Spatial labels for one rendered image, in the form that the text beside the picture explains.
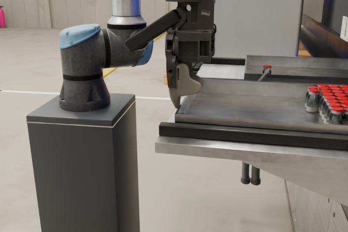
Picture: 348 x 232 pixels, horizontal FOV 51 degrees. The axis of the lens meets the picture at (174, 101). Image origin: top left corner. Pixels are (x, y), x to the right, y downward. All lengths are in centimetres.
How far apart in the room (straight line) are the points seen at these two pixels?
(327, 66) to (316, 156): 66
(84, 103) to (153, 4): 868
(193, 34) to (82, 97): 51
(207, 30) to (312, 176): 33
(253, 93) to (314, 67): 39
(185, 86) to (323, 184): 31
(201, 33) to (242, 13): 93
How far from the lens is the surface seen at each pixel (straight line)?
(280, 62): 122
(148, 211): 200
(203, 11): 64
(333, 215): 111
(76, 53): 104
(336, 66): 125
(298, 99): 89
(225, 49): 157
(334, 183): 74
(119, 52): 106
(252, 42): 156
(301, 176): 72
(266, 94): 89
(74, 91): 106
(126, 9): 106
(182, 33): 64
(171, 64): 64
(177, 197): 210
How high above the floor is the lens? 113
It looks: 18 degrees down
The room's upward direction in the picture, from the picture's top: straight up
